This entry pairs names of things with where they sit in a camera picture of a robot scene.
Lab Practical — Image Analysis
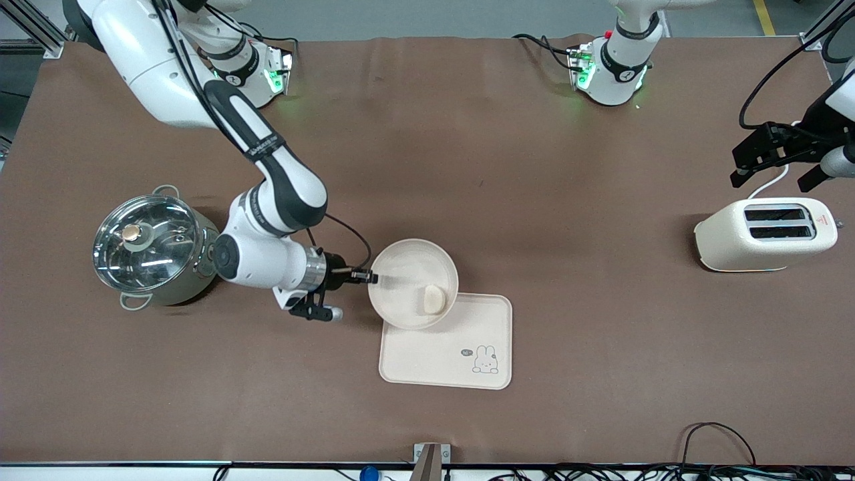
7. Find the cream round plate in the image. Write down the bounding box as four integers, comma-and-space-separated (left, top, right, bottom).
368, 238, 460, 331

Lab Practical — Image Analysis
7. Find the cream two-slot toaster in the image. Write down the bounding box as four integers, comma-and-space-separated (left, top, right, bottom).
693, 197, 844, 273

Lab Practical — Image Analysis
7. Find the cream rectangular rabbit tray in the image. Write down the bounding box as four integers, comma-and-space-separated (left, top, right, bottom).
379, 293, 513, 390

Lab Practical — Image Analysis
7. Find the stainless steel pot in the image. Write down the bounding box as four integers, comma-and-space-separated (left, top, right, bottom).
92, 184, 222, 312

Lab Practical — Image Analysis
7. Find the glass pot lid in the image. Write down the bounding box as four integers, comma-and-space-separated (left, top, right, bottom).
92, 194, 203, 293

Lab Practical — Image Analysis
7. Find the white toaster power cable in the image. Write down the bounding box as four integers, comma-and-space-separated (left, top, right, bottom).
746, 163, 791, 200

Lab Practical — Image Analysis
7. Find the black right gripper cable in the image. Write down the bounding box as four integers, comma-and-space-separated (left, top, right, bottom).
306, 212, 373, 272

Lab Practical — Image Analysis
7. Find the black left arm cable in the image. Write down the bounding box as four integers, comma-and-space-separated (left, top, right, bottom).
738, 23, 855, 131

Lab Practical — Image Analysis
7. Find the aluminium frame post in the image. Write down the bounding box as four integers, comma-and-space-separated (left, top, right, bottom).
798, 0, 855, 52
0, 0, 69, 59

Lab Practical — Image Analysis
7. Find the aluminium profile bracket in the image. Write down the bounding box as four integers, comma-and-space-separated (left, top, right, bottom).
413, 443, 452, 481

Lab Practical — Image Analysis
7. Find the black arm base cable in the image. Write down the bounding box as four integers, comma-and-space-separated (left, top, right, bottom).
512, 33, 577, 71
200, 3, 300, 49

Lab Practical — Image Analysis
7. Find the looped thin black cable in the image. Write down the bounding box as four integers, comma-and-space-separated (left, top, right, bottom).
680, 422, 757, 468

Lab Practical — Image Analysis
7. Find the black cable bundle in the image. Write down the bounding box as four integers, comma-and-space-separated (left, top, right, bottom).
212, 461, 855, 481

